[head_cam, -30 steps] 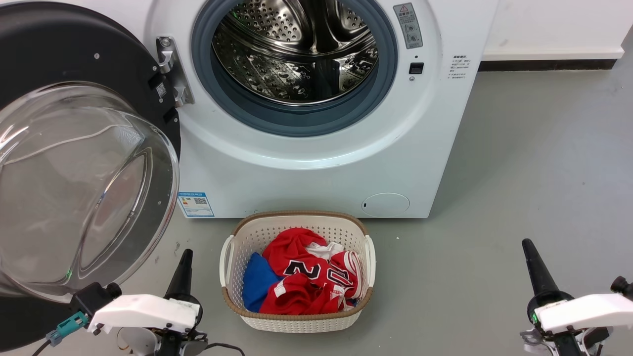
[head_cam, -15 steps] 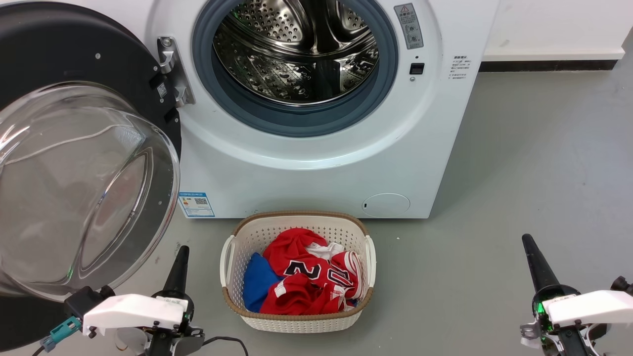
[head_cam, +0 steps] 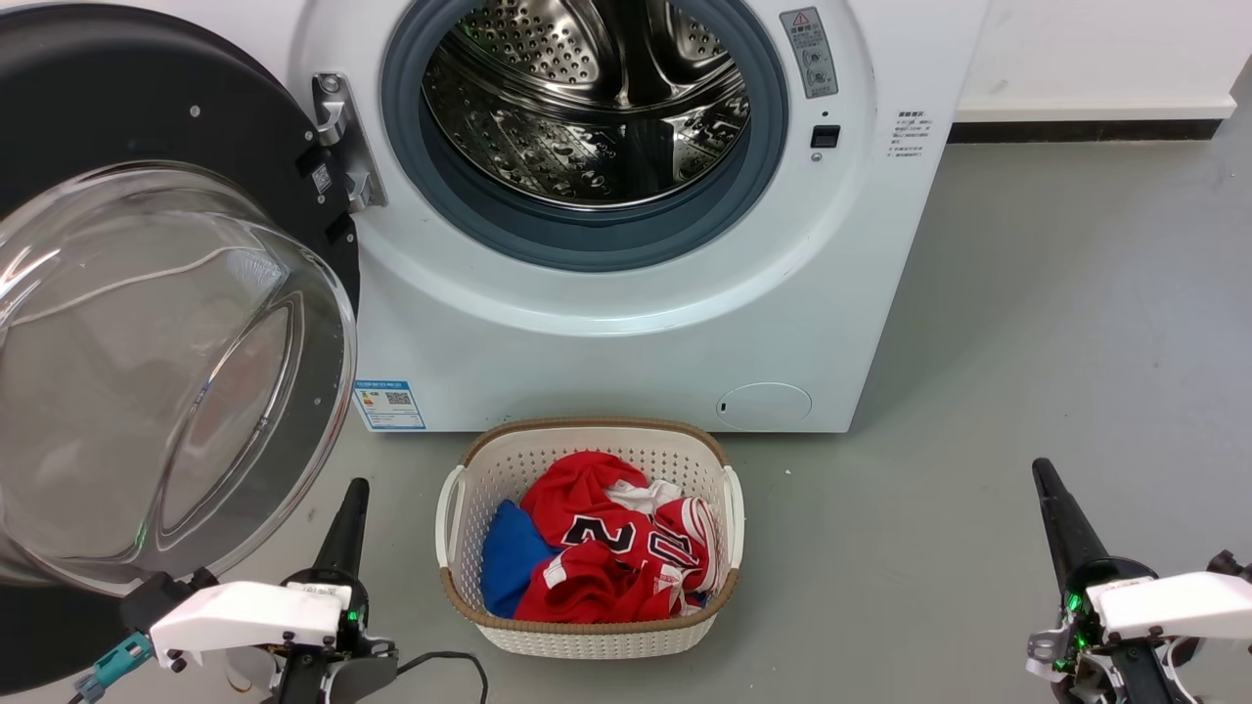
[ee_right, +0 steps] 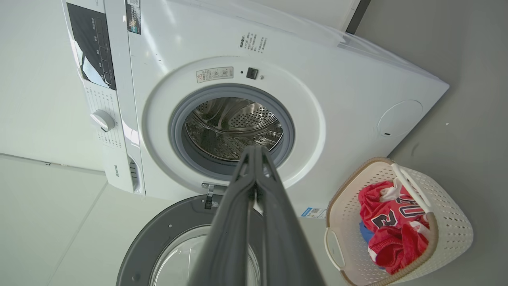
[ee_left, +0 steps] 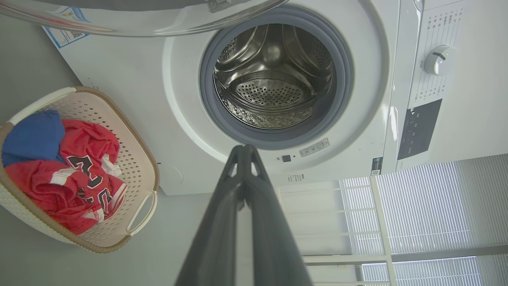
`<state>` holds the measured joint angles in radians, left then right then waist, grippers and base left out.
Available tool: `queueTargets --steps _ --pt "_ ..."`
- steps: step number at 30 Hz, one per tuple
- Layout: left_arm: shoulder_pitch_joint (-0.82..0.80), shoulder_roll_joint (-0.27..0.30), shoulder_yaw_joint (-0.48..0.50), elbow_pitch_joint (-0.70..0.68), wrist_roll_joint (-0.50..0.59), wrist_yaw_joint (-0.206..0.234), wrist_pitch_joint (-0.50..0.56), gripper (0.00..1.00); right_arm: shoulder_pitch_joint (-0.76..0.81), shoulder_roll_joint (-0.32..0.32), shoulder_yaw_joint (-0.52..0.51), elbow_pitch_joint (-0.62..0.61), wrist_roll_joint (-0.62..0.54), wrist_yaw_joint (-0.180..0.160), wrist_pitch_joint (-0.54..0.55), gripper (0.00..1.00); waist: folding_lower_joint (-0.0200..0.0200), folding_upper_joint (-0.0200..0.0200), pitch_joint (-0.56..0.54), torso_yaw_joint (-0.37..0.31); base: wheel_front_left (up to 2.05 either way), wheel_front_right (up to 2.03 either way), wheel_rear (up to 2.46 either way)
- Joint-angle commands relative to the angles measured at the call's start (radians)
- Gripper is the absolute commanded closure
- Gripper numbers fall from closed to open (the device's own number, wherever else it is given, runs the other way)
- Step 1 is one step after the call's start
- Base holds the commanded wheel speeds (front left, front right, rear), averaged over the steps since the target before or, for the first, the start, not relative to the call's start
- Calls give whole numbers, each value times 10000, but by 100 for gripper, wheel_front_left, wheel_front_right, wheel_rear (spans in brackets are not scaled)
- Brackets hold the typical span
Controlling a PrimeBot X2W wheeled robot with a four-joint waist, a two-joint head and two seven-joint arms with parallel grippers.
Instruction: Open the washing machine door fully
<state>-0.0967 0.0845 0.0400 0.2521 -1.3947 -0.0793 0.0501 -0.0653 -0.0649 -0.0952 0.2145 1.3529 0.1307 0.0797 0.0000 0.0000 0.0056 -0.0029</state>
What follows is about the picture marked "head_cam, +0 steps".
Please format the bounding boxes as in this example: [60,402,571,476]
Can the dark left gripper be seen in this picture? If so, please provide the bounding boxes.
[279,478,400,704]

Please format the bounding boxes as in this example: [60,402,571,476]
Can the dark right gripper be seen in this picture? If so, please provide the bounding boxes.
[1025,458,1209,704]

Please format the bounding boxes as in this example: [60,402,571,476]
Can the round black glass washer door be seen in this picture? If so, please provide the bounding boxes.
[0,3,363,697]

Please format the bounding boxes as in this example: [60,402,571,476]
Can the white front-load washing machine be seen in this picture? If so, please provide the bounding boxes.
[0,0,991,434]

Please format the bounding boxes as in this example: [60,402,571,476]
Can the metal door hinge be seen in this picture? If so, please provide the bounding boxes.
[311,72,388,212]

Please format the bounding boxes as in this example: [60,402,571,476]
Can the blue energy label sticker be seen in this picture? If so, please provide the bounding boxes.
[352,379,427,432]

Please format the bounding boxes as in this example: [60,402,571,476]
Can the blue garment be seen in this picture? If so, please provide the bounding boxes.
[479,500,564,619]

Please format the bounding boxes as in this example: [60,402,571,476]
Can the red numbered jersey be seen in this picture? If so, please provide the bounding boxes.
[513,452,721,625]

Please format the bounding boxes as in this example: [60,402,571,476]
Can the cream perforated laundry basket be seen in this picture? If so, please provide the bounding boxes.
[435,418,746,660]

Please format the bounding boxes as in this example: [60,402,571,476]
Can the white cloth piece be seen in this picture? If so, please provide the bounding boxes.
[604,478,683,516]

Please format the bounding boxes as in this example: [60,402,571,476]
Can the round filter cover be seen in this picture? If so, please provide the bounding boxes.
[716,382,813,431]

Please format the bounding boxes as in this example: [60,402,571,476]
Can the white and black baseboard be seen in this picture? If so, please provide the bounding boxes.
[947,95,1238,144]

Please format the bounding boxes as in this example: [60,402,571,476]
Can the steel perforated washer drum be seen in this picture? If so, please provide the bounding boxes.
[423,0,752,211]

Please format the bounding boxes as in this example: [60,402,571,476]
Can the grey warning sticker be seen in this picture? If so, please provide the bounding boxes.
[780,7,839,100]

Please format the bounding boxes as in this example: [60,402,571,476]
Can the thin black cable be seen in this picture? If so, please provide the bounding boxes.
[391,650,490,704]

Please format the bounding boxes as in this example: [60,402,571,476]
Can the teal cable connector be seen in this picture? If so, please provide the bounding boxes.
[73,633,155,703]

